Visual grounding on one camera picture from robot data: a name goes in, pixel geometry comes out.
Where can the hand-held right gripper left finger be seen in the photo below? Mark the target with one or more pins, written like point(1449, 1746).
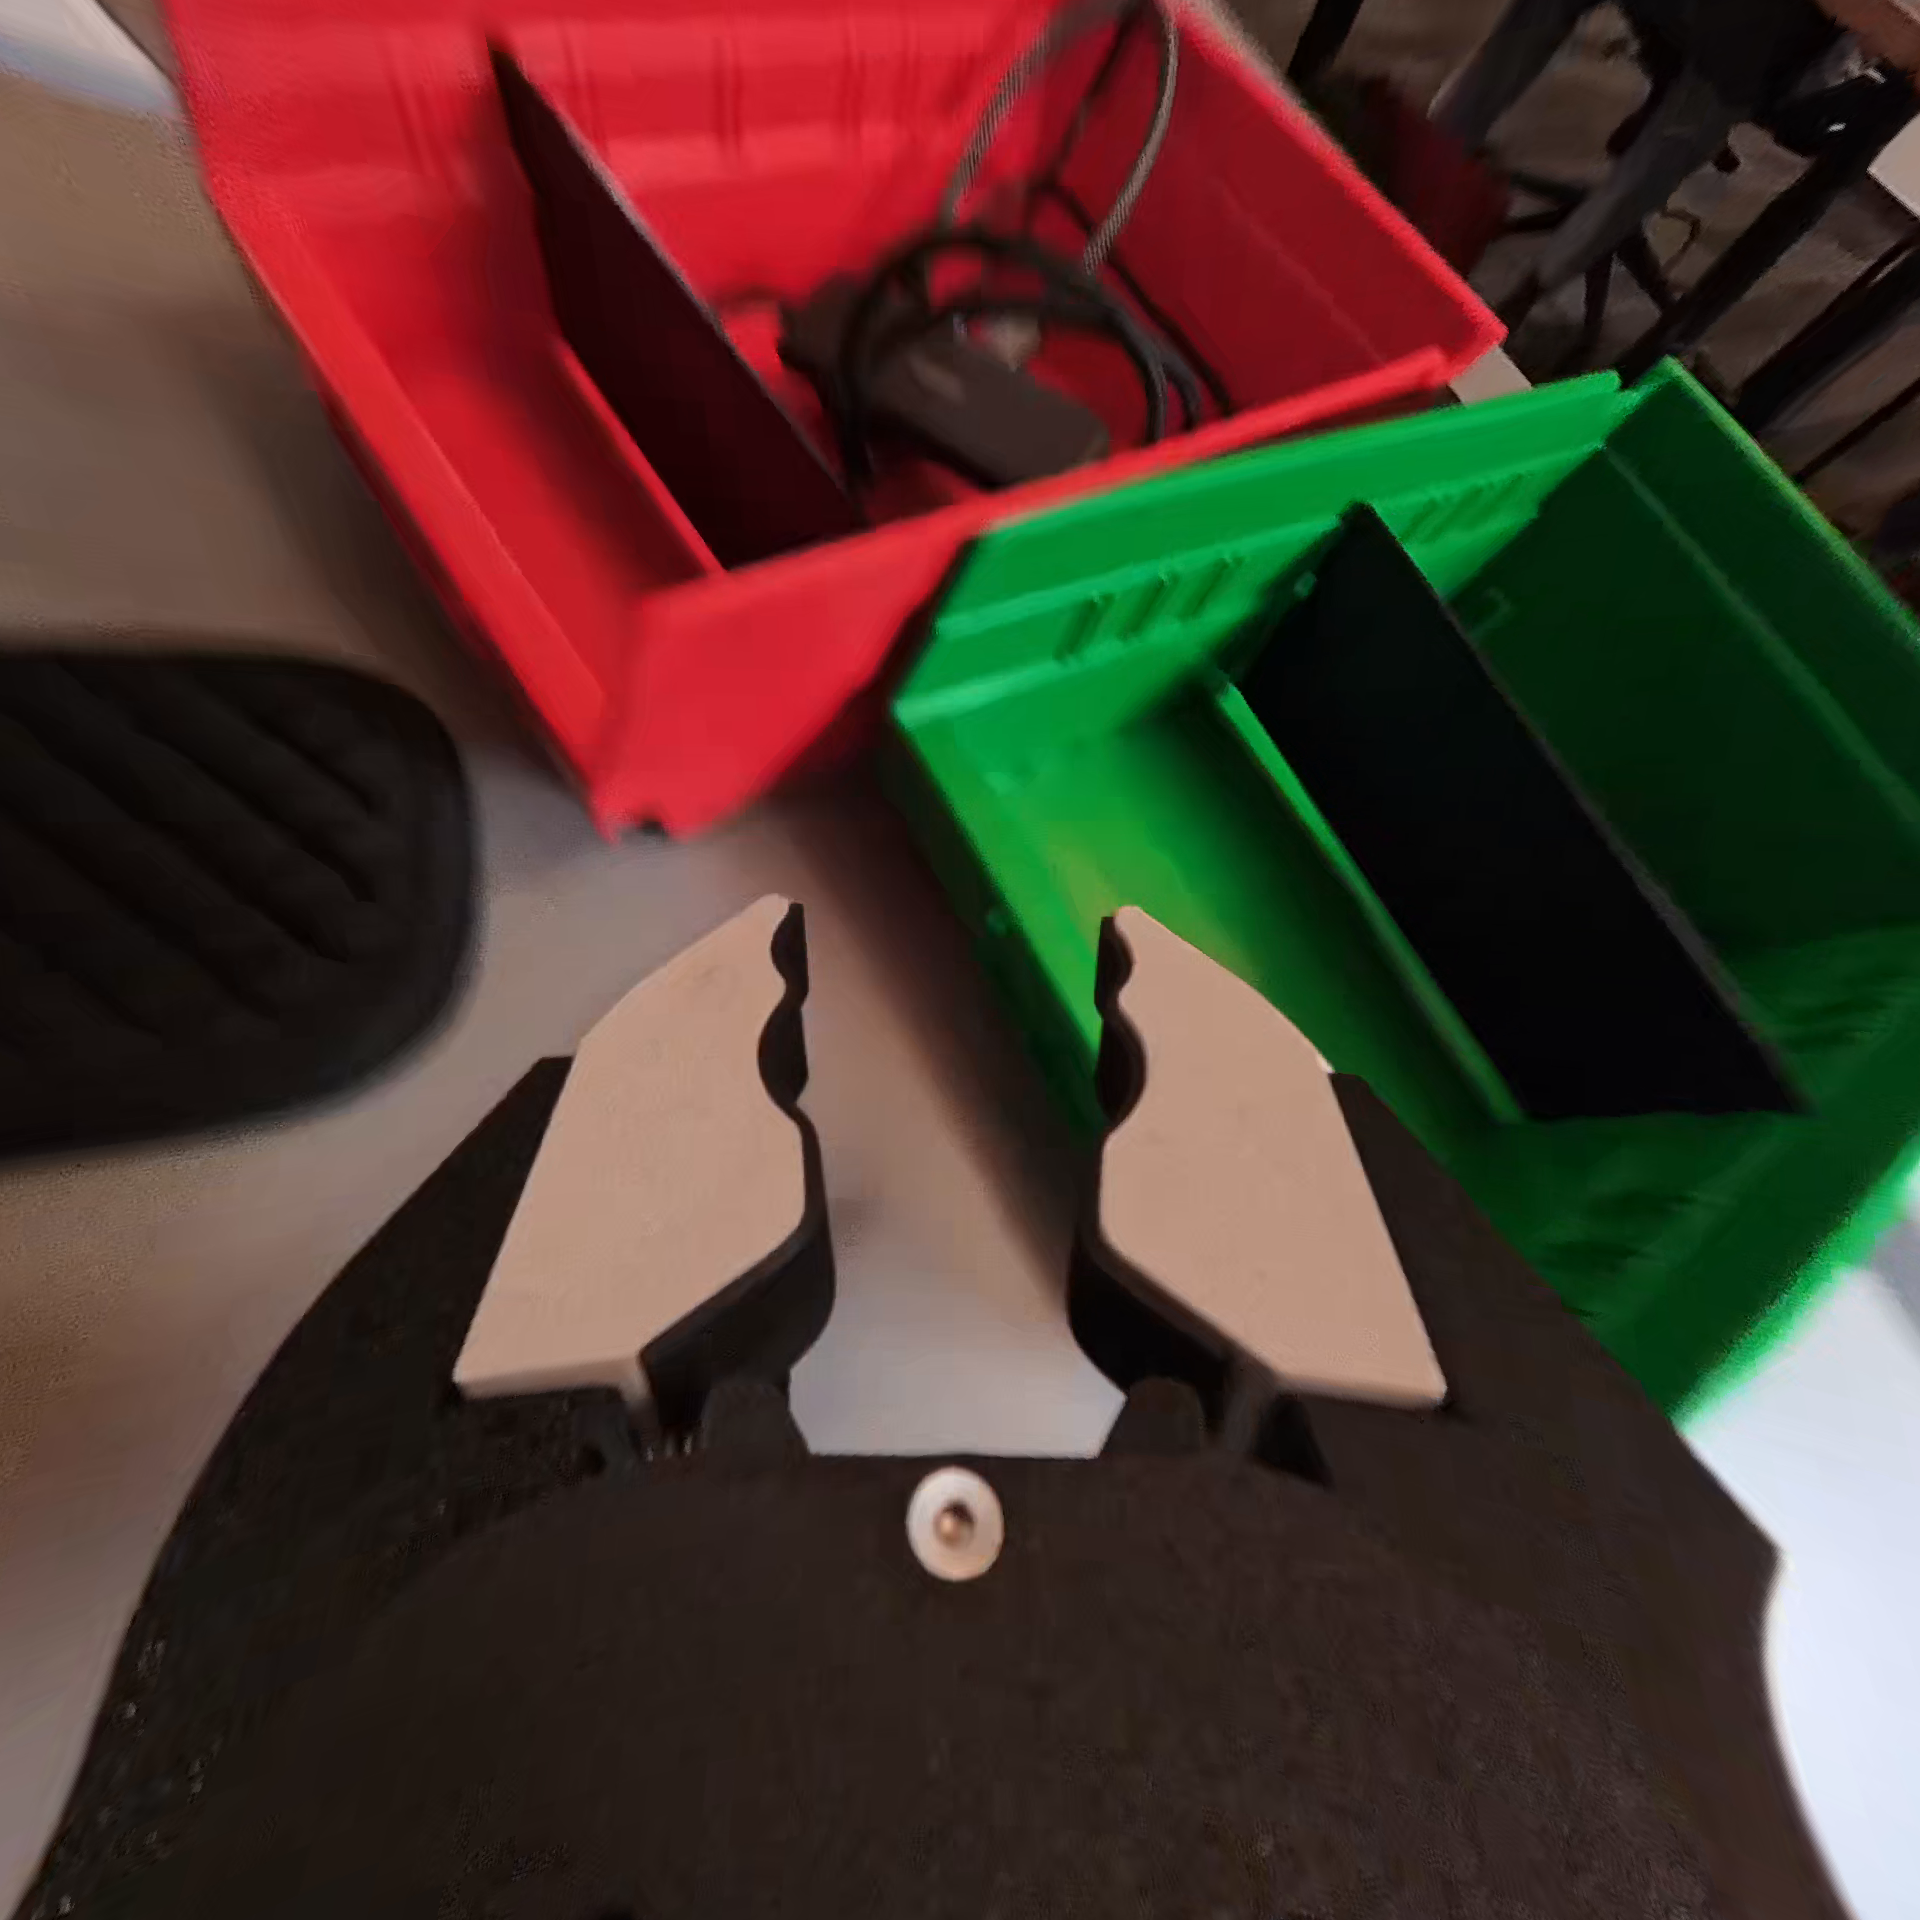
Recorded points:
point(643, 1187)

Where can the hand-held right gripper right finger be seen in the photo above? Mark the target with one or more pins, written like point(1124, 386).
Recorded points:
point(1246, 1199)

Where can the red plastic bin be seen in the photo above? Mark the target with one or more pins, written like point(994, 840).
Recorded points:
point(451, 377)

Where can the green plastic bin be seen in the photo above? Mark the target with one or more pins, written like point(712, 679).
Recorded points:
point(1124, 840)

